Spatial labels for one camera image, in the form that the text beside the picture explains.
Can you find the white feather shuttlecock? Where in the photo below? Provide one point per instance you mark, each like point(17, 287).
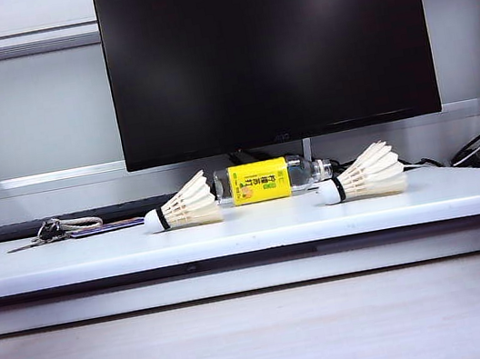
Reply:
point(189, 206)
point(368, 176)

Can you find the clear bottle yellow label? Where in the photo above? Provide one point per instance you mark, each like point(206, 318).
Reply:
point(258, 181)

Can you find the white desk riser board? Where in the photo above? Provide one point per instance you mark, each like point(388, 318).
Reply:
point(249, 233)

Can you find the black computer monitor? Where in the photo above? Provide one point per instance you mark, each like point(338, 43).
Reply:
point(264, 46)

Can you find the purple orange key card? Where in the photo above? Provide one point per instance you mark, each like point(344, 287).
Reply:
point(110, 227)

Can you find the bunch of metal keys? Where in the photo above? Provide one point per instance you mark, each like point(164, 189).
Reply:
point(48, 232)

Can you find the grey aluminium office partition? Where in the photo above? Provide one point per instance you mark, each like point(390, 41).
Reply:
point(29, 132)

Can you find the black computer keyboard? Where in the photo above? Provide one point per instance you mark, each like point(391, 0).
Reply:
point(0, 231)

